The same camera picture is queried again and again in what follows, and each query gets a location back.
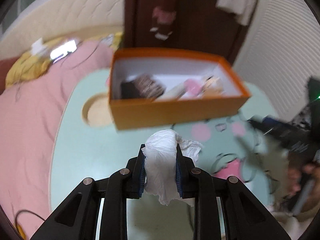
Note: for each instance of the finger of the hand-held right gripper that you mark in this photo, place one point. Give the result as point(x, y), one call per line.
point(268, 125)

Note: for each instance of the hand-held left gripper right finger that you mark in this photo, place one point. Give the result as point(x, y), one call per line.
point(178, 177)

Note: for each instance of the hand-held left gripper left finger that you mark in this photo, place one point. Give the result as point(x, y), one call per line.
point(142, 177)

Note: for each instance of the white tissue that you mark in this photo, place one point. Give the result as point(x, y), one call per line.
point(160, 160)

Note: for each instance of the orange cardboard box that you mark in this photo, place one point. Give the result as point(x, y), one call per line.
point(175, 110)

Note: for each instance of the small cream figurine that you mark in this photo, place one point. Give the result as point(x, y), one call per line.
point(212, 83)

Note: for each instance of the pink plastic toy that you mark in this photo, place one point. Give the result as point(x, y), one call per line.
point(192, 86)

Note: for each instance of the brown playing card box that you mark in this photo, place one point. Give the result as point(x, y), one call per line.
point(150, 86)

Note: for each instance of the cartoon printed desktop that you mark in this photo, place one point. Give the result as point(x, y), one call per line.
point(100, 155)

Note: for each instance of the person's white fleece clothing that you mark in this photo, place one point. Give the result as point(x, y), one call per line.
point(287, 225)

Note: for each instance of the dark brown door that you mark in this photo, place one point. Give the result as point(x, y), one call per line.
point(200, 30)

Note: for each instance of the pink blanket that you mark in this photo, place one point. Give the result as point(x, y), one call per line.
point(32, 117)

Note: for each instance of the white towel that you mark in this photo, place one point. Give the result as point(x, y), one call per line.
point(237, 2)

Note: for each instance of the yellow printed cushion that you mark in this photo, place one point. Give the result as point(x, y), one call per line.
point(117, 40)

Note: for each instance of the smartphone with lit screen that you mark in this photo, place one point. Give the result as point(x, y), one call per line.
point(62, 51)

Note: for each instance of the yellow pillow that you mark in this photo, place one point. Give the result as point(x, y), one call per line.
point(27, 68)

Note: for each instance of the dark red pillow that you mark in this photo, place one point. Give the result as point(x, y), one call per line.
point(6, 72)

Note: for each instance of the cream tufted headboard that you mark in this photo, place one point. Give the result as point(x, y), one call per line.
point(75, 7)

